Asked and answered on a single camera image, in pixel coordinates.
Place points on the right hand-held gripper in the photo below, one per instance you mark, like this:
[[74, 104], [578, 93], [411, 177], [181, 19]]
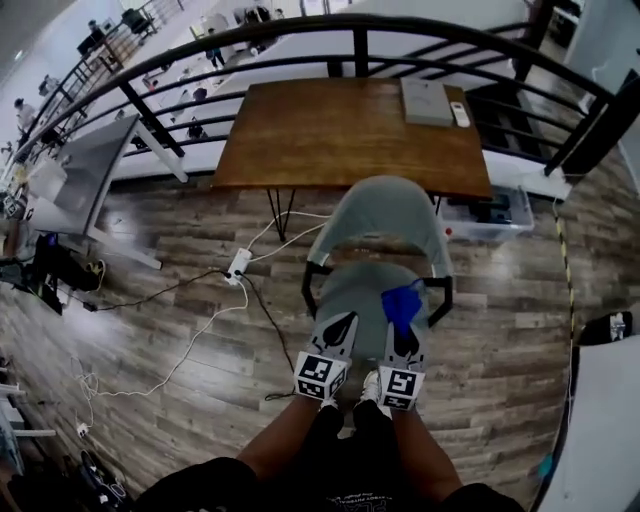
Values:
[[400, 387]]

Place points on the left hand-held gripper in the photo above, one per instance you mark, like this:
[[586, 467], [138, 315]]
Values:
[[317, 372]]

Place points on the blue wiping cloth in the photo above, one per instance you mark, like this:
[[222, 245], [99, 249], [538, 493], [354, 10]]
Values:
[[402, 305]]

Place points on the grey upholstered chair seat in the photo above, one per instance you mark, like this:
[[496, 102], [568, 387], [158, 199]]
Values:
[[360, 290]]

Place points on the grey upholstered chair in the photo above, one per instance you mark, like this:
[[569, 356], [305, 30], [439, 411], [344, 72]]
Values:
[[380, 210]]

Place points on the person's left forearm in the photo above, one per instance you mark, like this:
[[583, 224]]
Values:
[[280, 440]]

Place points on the person's right forearm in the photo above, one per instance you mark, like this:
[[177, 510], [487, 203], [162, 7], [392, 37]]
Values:
[[425, 450]]

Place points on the person's white left shoe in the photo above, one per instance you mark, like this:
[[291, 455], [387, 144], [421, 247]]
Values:
[[330, 402]]

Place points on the person's black trousers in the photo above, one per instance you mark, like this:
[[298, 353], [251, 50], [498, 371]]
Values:
[[360, 440]]

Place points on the person's black printed shirt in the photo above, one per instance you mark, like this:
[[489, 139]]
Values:
[[350, 500]]

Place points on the clear plastic storage bin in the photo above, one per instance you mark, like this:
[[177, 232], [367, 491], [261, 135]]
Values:
[[500, 220]]

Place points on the small teal object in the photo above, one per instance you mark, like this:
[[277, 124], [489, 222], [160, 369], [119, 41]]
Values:
[[546, 465]]

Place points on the yellow-black striped tape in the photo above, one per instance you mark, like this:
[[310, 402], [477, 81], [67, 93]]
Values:
[[567, 275]]

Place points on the black pouch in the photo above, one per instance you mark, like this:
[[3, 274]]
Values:
[[602, 327]]

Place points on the brown wooden table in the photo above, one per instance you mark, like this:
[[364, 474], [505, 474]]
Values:
[[325, 135]]

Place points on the white table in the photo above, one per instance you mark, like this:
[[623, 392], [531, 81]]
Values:
[[600, 430]]

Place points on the white remote control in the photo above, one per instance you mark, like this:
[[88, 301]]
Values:
[[460, 114]]

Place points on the flat grey box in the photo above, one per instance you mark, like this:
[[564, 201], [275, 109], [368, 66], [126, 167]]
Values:
[[425, 100]]

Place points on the small white power strip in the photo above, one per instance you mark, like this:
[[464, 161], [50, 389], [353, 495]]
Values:
[[82, 429]]

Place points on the black curved railing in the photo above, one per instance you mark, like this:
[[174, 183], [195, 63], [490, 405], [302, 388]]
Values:
[[360, 50]]

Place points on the grey-top white-leg table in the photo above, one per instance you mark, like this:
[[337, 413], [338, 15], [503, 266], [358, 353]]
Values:
[[90, 170]]

